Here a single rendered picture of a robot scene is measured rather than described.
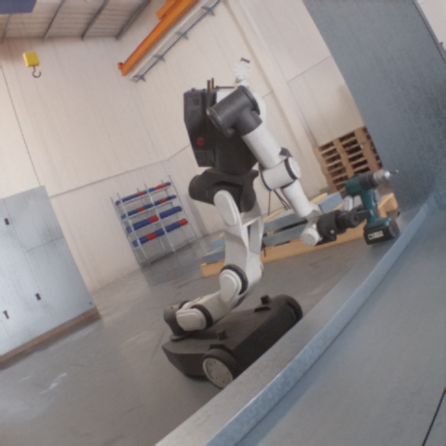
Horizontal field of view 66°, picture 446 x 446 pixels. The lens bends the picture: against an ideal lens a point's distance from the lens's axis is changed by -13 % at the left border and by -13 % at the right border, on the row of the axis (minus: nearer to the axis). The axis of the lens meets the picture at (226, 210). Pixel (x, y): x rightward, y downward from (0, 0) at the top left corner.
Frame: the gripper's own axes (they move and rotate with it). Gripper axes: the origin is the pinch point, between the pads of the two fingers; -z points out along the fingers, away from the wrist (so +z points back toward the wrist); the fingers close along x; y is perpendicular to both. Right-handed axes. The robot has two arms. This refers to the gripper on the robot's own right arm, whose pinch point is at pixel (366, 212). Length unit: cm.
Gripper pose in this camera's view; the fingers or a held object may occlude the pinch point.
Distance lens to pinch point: 133.3
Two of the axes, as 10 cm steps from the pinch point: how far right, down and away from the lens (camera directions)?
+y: 4.0, 9.1, 0.2
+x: 6.5, -3.0, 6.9
